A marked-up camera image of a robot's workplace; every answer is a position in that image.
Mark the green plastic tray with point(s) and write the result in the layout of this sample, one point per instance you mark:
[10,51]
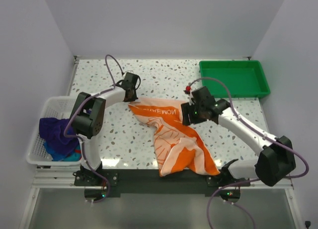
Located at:
[244,79]

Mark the blue towel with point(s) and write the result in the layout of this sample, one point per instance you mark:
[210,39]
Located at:
[75,155]

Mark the orange Doraemon towel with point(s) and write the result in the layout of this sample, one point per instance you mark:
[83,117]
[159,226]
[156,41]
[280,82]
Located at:
[177,147]

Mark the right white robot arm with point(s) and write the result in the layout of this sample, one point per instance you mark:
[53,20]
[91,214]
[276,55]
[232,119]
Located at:
[275,159]

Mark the white plastic basket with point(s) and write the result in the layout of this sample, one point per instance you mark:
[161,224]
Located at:
[56,107]

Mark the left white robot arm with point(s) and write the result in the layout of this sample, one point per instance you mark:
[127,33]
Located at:
[87,116]

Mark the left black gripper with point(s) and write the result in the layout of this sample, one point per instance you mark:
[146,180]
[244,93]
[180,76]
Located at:
[134,97]

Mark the purple towel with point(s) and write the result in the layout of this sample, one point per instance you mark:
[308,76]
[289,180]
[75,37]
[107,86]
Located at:
[51,130]

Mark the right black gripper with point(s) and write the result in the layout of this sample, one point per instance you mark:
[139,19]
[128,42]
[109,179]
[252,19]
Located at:
[187,110]

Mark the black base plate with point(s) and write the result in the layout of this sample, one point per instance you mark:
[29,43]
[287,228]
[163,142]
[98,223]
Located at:
[147,181]

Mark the aluminium rail frame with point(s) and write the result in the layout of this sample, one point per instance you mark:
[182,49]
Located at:
[62,177]

